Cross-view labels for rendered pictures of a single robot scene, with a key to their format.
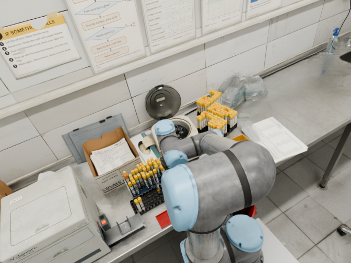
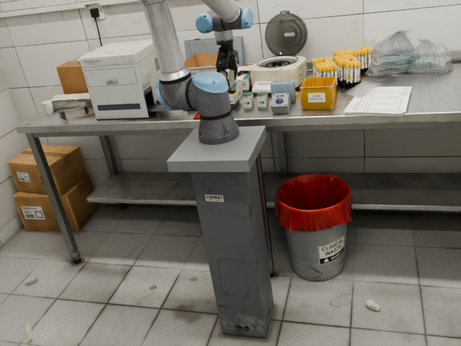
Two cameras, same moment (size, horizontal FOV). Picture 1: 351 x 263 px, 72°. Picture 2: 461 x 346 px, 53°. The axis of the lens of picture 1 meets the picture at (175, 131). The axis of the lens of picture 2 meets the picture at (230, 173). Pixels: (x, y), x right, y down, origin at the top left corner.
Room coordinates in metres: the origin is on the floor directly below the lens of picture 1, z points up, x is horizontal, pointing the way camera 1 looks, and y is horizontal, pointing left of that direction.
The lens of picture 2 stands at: (-0.85, -1.22, 1.56)
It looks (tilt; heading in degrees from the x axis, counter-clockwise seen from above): 27 degrees down; 41
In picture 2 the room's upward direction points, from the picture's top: 9 degrees counter-clockwise
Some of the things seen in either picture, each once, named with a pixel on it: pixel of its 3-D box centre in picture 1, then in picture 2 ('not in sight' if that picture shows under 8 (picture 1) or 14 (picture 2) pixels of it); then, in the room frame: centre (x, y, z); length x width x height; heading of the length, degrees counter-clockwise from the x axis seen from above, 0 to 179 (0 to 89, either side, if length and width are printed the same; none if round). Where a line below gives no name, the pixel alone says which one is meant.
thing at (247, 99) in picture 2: not in sight; (247, 101); (0.70, -0.03, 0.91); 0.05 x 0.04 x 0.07; 22
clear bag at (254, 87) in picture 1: (253, 84); (429, 54); (1.39, -0.59, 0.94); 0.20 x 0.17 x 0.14; 84
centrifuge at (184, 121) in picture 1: (176, 139); (277, 74); (1.00, 0.00, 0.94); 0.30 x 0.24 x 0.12; 13
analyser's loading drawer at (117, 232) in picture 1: (120, 229); (164, 105); (0.52, 0.31, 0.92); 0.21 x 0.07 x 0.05; 112
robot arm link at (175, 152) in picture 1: (177, 151); (213, 20); (0.58, 0.00, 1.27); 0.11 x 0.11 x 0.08; 10
